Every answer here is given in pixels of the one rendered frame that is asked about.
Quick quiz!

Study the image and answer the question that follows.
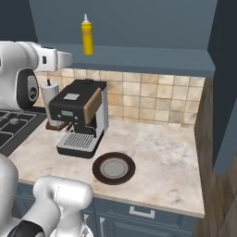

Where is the black gas hob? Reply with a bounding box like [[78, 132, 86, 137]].
[[0, 106, 48, 157]]

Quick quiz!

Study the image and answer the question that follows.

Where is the silver cupboard door handle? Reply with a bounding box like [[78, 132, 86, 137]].
[[98, 217, 106, 237]]

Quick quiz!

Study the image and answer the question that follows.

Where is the blue wall shelf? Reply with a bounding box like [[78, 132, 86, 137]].
[[36, 42, 217, 79]]

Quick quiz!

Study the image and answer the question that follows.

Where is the silver drawer handle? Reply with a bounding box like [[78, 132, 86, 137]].
[[128, 206, 156, 219]]

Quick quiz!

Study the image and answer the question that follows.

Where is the white paper towel roll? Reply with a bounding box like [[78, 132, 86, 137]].
[[40, 78, 69, 131]]

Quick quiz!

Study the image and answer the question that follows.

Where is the yellow condiment bottle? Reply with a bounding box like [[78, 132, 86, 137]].
[[81, 13, 95, 56]]

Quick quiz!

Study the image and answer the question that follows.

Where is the blue tall cabinet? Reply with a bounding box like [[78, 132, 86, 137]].
[[206, 0, 237, 176]]

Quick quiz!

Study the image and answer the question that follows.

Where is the brown round plate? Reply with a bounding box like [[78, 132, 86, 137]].
[[92, 151, 137, 186]]

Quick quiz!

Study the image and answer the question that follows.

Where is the blue drawer front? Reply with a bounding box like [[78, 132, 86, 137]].
[[93, 197, 202, 237]]

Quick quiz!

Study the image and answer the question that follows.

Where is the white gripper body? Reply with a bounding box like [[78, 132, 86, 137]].
[[56, 50, 73, 69]]

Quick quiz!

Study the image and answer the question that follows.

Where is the black silver coffee machine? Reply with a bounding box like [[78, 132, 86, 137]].
[[48, 79, 110, 160]]

